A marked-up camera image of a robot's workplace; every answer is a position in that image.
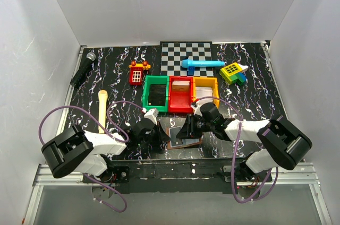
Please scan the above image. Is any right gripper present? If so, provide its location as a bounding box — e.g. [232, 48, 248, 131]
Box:
[175, 113, 214, 139]

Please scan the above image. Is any brown leather card holder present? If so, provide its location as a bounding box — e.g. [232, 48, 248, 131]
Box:
[166, 128, 202, 150]

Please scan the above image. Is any black credit card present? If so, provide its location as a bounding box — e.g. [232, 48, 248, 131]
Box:
[168, 126, 183, 148]

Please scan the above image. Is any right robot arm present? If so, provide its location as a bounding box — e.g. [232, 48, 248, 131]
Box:
[176, 102, 312, 181]

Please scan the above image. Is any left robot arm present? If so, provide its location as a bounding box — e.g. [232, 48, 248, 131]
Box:
[41, 119, 170, 183]

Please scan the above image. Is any white printed card stack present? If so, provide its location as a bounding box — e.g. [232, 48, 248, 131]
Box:
[195, 86, 213, 99]

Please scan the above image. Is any black card stack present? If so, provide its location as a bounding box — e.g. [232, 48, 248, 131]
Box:
[148, 84, 166, 107]

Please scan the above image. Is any red plastic bin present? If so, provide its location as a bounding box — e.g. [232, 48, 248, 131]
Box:
[168, 76, 193, 114]

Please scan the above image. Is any green plastic bin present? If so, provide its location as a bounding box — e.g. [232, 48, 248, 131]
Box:
[142, 75, 169, 113]

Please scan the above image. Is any yellow plastic bin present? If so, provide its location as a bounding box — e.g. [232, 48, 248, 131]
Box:
[192, 77, 220, 108]

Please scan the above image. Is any blue toy brick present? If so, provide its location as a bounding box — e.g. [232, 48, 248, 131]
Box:
[186, 67, 195, 76]

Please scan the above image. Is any blue toy microphone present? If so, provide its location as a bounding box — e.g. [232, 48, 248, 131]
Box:
[181, 59, 225, 68]

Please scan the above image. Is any red toy phone booth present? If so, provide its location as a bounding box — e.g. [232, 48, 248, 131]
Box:
[129, 60, 151, 85]

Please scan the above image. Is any cream toy microphone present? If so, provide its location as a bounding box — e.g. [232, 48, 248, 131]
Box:
[98, 90, 108, 128]

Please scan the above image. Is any yellow green toy block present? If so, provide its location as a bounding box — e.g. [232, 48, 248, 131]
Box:
[219, 62, 249, 86]

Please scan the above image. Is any checkered board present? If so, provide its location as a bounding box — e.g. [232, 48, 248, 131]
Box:
[160, 41, 214, 77]

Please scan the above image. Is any black microphone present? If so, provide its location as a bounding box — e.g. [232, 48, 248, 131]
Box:
[70, 52, 96, 89]

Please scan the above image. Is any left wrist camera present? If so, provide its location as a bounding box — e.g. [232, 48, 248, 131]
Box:
[144, 108, 159, 125]

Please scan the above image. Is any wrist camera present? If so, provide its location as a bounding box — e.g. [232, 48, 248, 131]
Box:
[191, 101, 202, 117]
[144, 108, 159, 125]

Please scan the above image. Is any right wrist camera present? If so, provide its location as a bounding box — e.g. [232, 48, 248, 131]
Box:
[191, 101, 202, 117]

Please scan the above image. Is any black base frame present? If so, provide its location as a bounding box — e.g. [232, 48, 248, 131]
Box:
[82, 158, 264, 195]

